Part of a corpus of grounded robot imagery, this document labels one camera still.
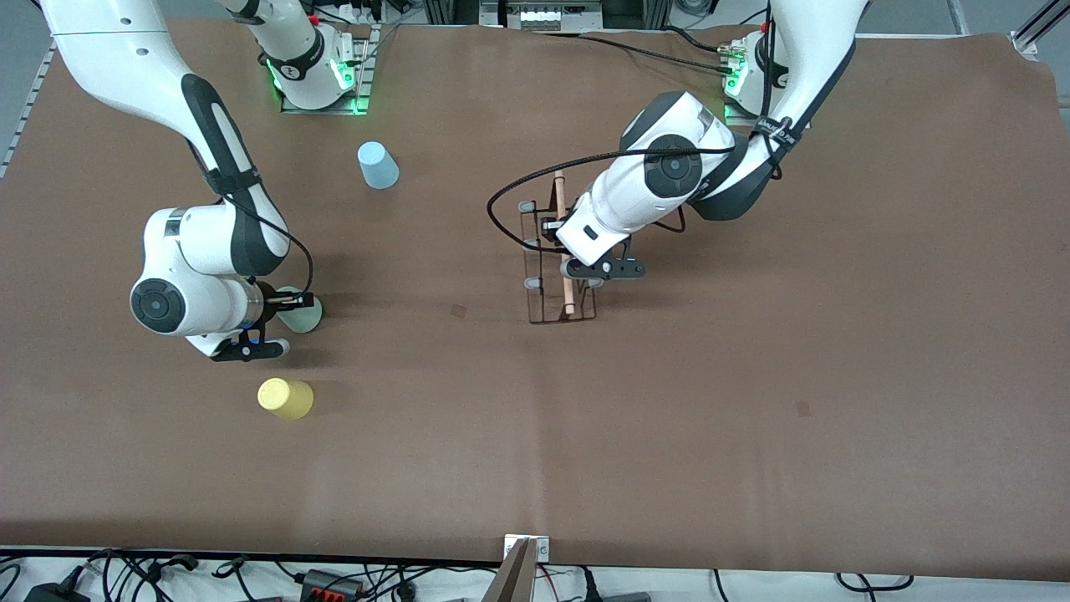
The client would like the white electronics box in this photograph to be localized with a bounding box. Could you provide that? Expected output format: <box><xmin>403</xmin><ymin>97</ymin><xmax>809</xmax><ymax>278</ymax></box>
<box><xmin>481</xmin><ymin>0</ymin><xmax>604</xmax><ymax>33</ymax></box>

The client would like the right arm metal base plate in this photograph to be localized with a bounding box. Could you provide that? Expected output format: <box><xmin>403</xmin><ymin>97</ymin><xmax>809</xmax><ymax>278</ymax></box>
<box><xmin>280</xmin><ymin>23</ymin><xmax>375</xmax><ymax>115</ymax></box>

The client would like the perforated aluminium rail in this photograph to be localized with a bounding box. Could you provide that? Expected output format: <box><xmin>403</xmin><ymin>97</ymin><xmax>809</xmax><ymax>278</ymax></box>
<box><xmin>0</xmin><ymin>46</ymin><xmax>55</xmax><ymax>181</ymax></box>

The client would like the yellow plastic cup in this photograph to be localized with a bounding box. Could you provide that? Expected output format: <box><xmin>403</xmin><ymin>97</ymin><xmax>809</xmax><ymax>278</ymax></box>
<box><xmin>257</xmin><ymin>378</ymin><xmax>315</xmax><ymax>421</ymax></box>

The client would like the large paper table cover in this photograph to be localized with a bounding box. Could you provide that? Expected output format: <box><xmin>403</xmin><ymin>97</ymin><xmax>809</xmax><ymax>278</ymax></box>
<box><xmin>0</xmin><ymin>17</ymin><xmax>1070</xmax><ymax>582</ymax></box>

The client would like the thick black table cable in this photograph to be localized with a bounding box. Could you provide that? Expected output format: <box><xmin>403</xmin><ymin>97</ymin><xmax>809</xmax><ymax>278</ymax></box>
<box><xmin>656</xmin><ymin>23</ymin><xmax>728</xmax><ymax>55</ymax></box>

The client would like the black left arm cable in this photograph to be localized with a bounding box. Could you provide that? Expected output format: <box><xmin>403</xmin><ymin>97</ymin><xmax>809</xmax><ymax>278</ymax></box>
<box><xmin>487</xmin><ymin>0</ymin><xmax>803</xmax><ymax>253</ymax></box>

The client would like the black power adapter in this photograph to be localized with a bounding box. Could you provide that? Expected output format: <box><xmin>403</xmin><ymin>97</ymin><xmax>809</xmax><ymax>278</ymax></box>
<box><xmin>23</xmin><ymin>581</ymin><xmax>91</xmax><ymax>602</ymax></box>

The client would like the looped black cable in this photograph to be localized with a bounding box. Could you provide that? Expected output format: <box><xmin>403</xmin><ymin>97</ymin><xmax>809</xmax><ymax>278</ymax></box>
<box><xmin>836</xmin><ymin>571</ymin><xmax>914</xmax><ymax>593</ymax></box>

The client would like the black plug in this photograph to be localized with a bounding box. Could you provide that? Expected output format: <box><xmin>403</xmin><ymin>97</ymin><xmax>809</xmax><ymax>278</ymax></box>
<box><xmin>577</xmin><ymin>567</ymin><xmax>653</xmax><ymax>602</ymax></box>

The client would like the light blue plastic cup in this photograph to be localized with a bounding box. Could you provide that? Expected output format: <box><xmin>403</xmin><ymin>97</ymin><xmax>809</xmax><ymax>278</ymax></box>
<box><xmin>358</xmin><ymin>141</ymin><xmax>400</xmax><ymax>191</ymax></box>

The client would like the aluminium profile bar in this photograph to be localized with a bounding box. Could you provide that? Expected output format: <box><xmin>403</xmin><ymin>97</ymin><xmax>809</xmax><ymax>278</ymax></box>
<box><xmin>481</xmin><ymin>539</ymin><xmax>540</xmax><ymax>602</ymax></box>

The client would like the black wire cup holder rack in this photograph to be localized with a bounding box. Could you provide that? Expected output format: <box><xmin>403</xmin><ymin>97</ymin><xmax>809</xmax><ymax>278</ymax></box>
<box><xmin>517</xmin><ymin>170</ymin><xmax>599</xmax><ymax>325</ymax></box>

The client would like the white metal bracket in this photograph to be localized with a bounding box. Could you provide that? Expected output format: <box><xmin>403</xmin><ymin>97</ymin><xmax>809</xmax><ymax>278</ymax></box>
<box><xmin>503</xmin><ymin>534</ymin><xmax>551</xmax><ymax>563</ymax></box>

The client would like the orange black connector block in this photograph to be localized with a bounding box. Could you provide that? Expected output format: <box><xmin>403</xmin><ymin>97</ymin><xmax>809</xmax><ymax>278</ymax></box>
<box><xmin>299</xmin><ymin>569</ymin><xmax>366</xmax><ymax>599</ymax></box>

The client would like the tangled black cable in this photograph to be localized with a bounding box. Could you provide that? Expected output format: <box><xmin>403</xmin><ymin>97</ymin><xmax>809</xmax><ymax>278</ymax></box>
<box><xmin>84</xmin><ymin>548</ymin><xmax>206</xmax><ymax>602</ymax></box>

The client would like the pale green plastic cup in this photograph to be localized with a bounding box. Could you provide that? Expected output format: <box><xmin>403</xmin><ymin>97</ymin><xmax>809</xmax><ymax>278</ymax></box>
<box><xmin>276</xmin><ymin>287</ymin><xmax>324</xmax><ymax>334</ymax></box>

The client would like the thin black table cable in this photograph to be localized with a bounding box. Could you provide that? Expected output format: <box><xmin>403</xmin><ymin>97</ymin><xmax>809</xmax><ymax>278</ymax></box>
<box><xmin>535</xmin><ymin>29</ymin><xmax>741</xmax><ymax>76</ymax></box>

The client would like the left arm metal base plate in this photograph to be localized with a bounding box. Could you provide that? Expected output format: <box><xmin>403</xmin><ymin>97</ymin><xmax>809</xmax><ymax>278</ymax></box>
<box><xmin>723</xmin><ymin>84</ymin><xmax>760</xmax><ymax>129</ymax></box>

